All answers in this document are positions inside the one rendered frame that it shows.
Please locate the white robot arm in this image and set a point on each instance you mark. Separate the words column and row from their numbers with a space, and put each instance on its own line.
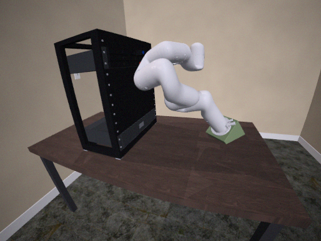
column 156, row 69

